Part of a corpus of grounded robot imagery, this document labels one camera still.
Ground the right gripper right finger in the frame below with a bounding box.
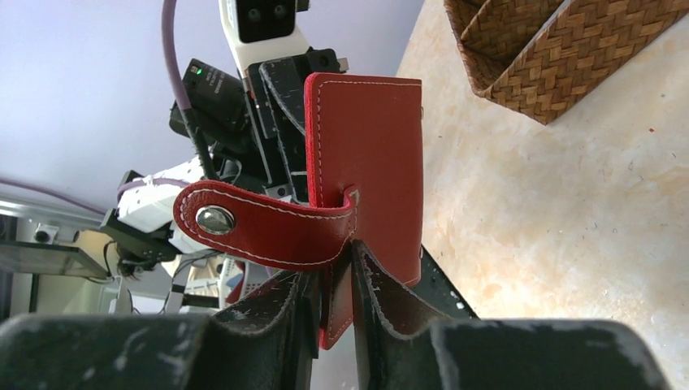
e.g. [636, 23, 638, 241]
[351, 240, 669, 389]

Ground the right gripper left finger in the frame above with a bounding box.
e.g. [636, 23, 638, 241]
[1, 271, 314, 389]

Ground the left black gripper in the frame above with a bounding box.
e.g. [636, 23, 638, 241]
[183, 49, 345, 200]

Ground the red leather card holder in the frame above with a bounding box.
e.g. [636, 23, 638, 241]
[172, 73, 423, 349]

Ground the brown woven divided basket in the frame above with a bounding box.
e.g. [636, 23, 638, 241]
[444, 0, 688, 124]

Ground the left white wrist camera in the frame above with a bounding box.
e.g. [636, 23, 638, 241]
[218, 0, 310, 79]

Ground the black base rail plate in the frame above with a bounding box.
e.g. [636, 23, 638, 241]
[412, 246, 479, 319]

